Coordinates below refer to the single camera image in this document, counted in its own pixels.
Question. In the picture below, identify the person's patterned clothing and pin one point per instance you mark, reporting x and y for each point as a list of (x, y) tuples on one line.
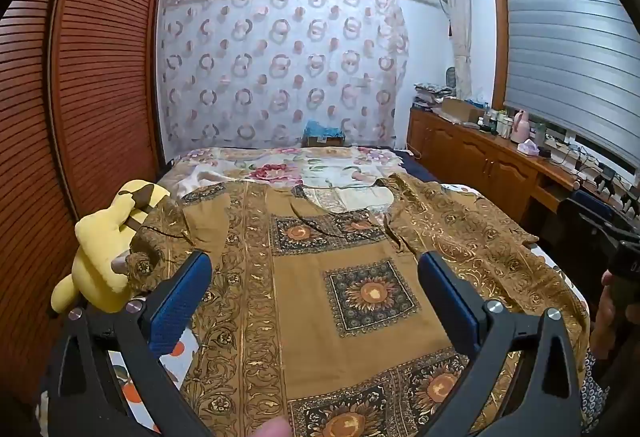
[(592, 392)]

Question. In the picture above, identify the white power strip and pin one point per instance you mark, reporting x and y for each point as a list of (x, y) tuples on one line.
[(562, 142)]

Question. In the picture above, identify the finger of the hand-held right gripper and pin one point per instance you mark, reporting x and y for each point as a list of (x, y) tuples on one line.
[(592, 209), (585, 227)]

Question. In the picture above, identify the small green fan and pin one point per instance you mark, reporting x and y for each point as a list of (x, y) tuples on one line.
[(451, 77)]

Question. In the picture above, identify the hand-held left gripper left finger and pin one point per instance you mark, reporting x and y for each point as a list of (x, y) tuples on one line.
[(175, 307)]

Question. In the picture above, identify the grey window blind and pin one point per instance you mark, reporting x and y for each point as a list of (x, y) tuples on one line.
[(565, 57)]

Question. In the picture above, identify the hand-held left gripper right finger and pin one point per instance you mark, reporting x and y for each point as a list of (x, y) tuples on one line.
[(445, 302)]

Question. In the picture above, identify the brown patterned garment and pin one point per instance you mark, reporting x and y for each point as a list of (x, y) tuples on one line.
[(310, 307)]

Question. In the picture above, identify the pink kettle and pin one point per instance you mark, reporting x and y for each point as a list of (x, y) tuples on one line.
[(521, 127)]

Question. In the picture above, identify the flat cardboard box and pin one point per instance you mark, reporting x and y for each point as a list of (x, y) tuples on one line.
[(457, 109)]

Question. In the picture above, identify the beige side curtain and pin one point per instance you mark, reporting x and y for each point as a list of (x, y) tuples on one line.
[(460, 17)]

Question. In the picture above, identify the floral blanket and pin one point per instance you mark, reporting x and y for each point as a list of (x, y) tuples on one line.
[(280, 167)]

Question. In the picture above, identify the navy mattress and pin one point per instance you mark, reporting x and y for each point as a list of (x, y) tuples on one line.
[(415, 167)]

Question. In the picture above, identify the stack of folded cloths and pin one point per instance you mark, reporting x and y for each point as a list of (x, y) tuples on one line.
[(430, 94)]

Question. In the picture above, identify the long wooden cabinet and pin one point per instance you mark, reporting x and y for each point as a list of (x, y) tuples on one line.
[(475, 157)]

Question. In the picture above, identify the cluster of small bottles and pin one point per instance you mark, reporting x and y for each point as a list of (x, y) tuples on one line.
[(495, 122)]

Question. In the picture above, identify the pink tissue box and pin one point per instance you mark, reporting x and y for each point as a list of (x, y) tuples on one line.
[(528, 148)]

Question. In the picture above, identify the person's right hand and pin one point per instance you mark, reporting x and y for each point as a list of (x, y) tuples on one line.
[(602, 317)]

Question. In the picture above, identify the yellow plush toy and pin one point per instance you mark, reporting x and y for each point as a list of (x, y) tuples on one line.
[(95, 262)]

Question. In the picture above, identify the cardboard box with blue cloth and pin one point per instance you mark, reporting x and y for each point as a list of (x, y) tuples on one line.
[(322, 139)]

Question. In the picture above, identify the wooden louvered wardrobe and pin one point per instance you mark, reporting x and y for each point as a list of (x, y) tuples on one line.
[(100, 92)]

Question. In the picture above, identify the orange fruit print bed sheet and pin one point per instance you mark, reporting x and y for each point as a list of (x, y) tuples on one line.
[(180, 352)]

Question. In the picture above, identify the circle patterned sheer curtain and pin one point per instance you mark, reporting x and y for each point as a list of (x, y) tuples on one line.
[(280, 67)]

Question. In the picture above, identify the person's left hand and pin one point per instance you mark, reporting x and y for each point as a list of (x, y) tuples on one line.
[(270, 428)]

